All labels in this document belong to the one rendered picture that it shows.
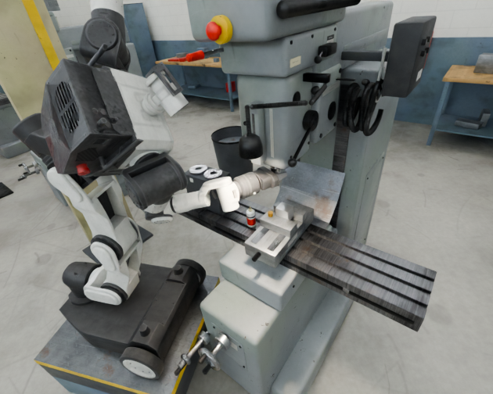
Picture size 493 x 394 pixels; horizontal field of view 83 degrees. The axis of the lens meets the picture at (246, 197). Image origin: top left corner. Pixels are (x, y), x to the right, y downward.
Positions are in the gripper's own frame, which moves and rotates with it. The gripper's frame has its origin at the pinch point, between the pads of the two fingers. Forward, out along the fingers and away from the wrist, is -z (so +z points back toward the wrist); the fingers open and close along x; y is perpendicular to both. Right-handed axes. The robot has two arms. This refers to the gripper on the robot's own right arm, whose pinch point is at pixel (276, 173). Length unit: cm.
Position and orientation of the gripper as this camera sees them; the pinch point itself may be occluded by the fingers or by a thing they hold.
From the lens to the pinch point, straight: 113.2
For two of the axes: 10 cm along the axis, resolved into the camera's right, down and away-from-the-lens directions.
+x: -5.3, -4.5, 7.2
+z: -8.4, 3.5, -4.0
